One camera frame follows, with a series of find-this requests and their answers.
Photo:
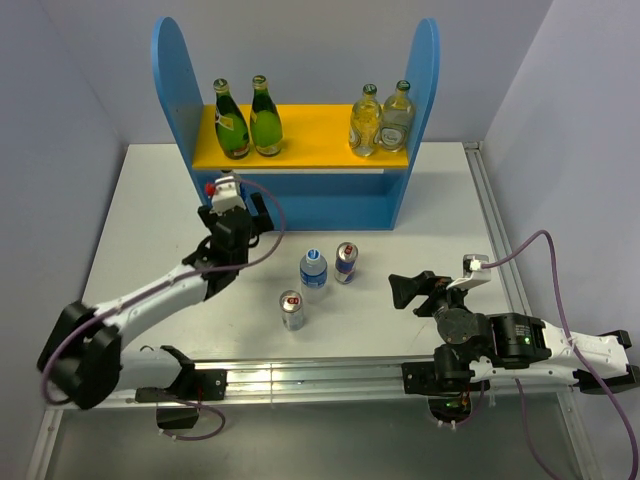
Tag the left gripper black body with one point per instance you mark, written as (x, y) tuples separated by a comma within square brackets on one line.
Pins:
[(208, 218)]

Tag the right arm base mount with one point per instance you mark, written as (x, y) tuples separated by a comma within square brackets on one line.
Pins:
[(453, 397)]

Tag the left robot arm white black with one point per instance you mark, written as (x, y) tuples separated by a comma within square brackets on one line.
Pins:
[(81, 362)]

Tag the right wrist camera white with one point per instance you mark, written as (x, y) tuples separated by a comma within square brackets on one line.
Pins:
[(474, 274)]

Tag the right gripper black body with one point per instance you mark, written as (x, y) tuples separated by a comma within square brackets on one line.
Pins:
[(439, 297)]

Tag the water bottle blue label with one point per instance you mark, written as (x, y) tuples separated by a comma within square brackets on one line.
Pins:
[(240, 187), (313, 270)]

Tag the green glass bottle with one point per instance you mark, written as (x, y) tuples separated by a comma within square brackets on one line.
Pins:
[(265, 123), (230, 125)]

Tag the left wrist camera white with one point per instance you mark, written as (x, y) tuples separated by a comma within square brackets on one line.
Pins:
[(224, 194)]

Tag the silver can front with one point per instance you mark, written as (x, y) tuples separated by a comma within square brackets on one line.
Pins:
[(292, 310)]

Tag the blue and yellow wooden shelf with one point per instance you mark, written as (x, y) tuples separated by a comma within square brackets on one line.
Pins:
[(320, 184)]

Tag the yellow drink glass bottle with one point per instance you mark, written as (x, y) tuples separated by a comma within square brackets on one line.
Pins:
[(365, 122)]

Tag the green glass bottle front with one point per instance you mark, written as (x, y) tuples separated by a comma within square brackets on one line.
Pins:
[(265, 123)]

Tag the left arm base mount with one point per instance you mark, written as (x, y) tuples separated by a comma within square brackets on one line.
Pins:
[(200, 390)]

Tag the red bull can back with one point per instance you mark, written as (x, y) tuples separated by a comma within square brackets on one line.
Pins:
[(345, 262)]

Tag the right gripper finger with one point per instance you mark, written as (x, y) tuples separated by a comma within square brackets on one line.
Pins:
[(426, 277), (403, 290)]

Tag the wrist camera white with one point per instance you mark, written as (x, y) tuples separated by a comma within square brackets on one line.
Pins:
[(474, 274), (224, 194)]

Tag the aluminium rail frame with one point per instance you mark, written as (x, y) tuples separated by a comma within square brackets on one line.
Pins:
[(323, 402)]

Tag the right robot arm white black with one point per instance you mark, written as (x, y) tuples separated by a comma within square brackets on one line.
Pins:
[(481, 351)]

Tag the clear drink glass bottle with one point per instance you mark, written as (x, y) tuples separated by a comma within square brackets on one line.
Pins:
[(398, 112)]

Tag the green glass bottle back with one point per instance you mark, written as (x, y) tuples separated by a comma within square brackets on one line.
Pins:
[(230, 125)]

